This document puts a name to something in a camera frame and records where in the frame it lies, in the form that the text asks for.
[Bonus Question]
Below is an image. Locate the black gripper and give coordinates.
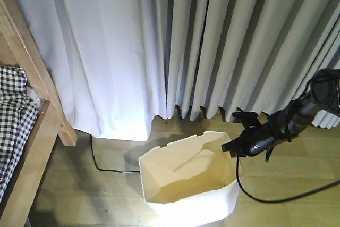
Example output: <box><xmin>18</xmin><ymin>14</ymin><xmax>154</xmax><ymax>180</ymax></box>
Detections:
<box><xmin>221</xmin><ymin>111</ymin><xmax>276</xmax><ymax>162</ymax></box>

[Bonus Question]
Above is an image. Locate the white plastic trash bin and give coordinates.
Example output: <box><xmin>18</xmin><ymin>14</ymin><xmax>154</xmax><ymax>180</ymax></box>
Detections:
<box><xmin>139</xmin><ymin>131</ymin><xmax>240</xmax><ymax>226</ymax></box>

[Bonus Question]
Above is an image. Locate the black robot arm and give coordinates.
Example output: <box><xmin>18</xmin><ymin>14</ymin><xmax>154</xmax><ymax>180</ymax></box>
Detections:
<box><xmin>222</xmin><ymin>69</ymin><xmax>339</xmax><ymax>161</ymax></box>

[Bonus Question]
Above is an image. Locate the white pleated curtain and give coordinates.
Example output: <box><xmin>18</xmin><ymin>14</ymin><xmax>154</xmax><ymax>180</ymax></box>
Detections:
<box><xmin>16</xmin><ymin>0</ymin><xmax>339</xmax><ymax>141</ymax></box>

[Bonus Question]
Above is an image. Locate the black white checkered bedding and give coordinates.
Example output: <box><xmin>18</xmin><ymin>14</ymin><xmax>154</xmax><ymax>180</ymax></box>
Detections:
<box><xmin>1</xmin><ymin>66</ymin><xmax>39</xmax><ymax>198</ymax></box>

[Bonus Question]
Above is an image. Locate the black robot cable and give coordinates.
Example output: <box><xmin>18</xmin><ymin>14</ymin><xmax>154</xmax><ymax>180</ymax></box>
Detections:
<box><xmin>235</xmin><ymin>155</ymin><xmax>340</xmax><ymax>203</ymax></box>

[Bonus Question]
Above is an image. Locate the black floor cable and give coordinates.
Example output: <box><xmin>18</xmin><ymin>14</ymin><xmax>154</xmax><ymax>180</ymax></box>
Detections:
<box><xmin>90</xmin><ymin>134</ymin><xmax>140</xmax><ymax>174</ymax></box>

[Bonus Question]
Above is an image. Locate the wooden bed frame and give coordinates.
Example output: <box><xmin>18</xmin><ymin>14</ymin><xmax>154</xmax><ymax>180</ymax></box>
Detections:
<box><xmin>1</xmin><ymin>0</ymin><xmax>78</xmax><ymax>226</ymax></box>

